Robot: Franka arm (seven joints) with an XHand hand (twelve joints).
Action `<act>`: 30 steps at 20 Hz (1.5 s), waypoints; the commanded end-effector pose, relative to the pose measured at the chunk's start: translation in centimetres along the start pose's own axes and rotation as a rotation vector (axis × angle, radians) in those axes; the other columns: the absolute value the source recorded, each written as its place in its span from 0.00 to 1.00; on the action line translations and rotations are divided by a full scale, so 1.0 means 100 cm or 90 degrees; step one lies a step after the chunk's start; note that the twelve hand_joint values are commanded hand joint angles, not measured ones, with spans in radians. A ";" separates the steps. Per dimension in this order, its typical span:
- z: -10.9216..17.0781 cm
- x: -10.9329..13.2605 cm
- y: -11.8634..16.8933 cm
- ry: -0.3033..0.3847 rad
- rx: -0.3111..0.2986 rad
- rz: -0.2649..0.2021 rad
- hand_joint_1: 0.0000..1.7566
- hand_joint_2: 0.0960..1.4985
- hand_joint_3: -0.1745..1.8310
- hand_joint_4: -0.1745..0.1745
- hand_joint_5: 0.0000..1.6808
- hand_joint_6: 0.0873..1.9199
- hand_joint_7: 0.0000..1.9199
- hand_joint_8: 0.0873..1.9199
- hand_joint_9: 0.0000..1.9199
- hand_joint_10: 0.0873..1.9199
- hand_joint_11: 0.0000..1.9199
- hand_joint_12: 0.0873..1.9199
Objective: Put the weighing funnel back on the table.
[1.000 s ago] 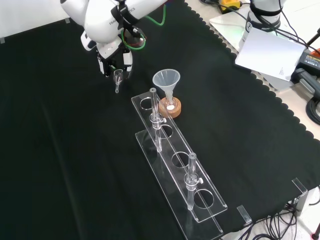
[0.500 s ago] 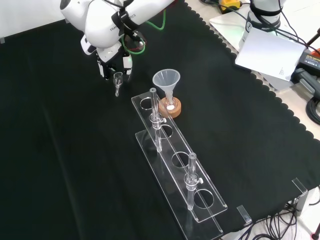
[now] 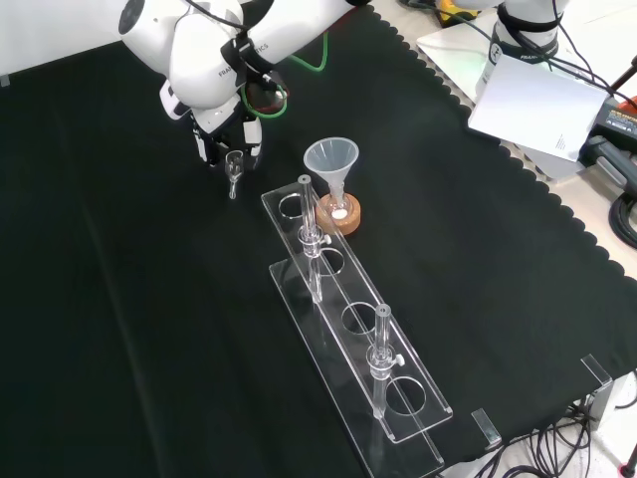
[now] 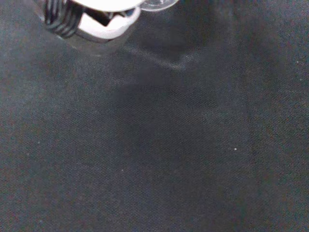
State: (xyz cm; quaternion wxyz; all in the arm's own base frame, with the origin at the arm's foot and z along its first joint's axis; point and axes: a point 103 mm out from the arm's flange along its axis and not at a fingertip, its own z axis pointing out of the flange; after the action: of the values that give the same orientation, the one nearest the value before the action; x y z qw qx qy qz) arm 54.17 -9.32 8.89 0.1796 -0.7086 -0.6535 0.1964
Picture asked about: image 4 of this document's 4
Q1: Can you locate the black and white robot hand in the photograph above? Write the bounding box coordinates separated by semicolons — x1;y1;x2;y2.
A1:
32;0;144;57

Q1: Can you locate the black bench cloth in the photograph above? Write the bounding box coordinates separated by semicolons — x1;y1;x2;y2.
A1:
0;0;309;232

